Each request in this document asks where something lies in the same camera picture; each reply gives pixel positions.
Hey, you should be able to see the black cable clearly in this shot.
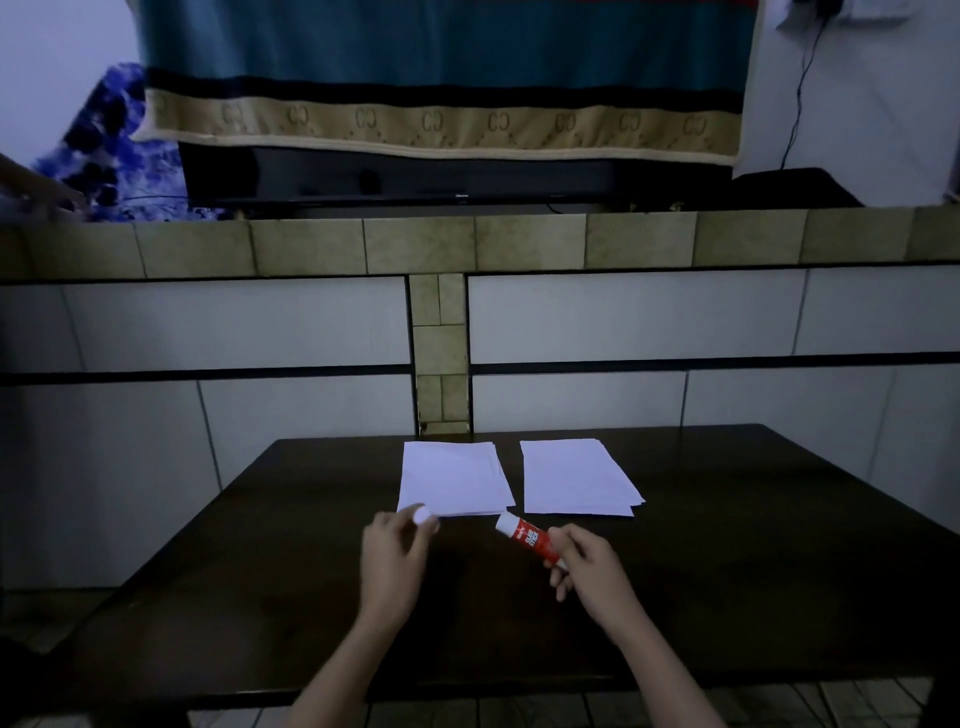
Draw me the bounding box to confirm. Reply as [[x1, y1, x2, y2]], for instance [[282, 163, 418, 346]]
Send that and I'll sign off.
[[780, 13, 831, 172]]

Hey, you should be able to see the white wall socket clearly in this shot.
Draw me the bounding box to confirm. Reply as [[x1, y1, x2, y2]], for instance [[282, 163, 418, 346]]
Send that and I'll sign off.
[[776, 0, 913, 31]]

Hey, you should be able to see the person's left forearm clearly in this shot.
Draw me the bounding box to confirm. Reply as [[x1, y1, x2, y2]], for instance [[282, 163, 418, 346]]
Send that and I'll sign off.
[[285, 613, 412, 728]]

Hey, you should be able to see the black television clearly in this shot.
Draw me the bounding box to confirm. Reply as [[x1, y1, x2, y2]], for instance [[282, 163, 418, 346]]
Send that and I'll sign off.
[[178, 141, 735, 213]]

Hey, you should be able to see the blue and white patterned cloth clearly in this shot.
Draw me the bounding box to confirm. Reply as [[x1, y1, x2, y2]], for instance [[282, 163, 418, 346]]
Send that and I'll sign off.
[[33, 62, 228, 224]]

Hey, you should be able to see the teal and beige striped blanket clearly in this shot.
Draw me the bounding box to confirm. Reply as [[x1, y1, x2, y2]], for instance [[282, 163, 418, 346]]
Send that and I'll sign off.
[[131, 0, 766, 168]]

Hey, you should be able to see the stack of white paper sheets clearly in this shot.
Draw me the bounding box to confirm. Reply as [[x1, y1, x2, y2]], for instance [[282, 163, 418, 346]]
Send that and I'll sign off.
[[519, 438, 646, 519], [396, 440, 517, 519]]

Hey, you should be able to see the beige tiled counter ledge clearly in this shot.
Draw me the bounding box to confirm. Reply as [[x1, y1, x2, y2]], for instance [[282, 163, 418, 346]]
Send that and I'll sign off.
[[0, 204, 960, 285]]

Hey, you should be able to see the person's right hand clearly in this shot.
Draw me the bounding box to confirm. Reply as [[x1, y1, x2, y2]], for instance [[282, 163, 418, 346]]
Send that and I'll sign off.
[[546, 522, 649, 646]]

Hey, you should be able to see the person's right forearm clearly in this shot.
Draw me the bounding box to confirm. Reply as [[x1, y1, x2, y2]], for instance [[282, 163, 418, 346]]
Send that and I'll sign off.
[[611, 609, 729, 728]]

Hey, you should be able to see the red and white glue stick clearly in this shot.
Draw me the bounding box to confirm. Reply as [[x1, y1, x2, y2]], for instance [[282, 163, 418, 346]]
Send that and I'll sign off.
[[495, 512, 570, 569]]

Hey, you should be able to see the person's left hand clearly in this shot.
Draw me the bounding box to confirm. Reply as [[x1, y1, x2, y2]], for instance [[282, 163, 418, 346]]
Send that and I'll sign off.
[[357, 507, 443, 625]]

